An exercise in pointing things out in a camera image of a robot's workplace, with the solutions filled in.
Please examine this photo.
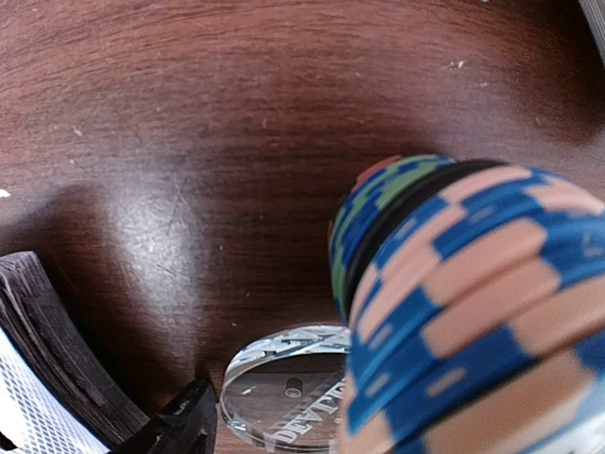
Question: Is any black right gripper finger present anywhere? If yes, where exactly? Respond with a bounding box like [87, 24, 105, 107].
[112, 378, 217, 454]

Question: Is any poker chip stack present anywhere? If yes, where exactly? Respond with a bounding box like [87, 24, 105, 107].
[329, 155, 604, 453]

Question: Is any clear acrylic dealer button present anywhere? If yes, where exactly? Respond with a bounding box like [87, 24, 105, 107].
[219, 324, 351, 453]

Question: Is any deck of playing cards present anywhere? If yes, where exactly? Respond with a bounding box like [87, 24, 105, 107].
[1, 252, 149, 448]

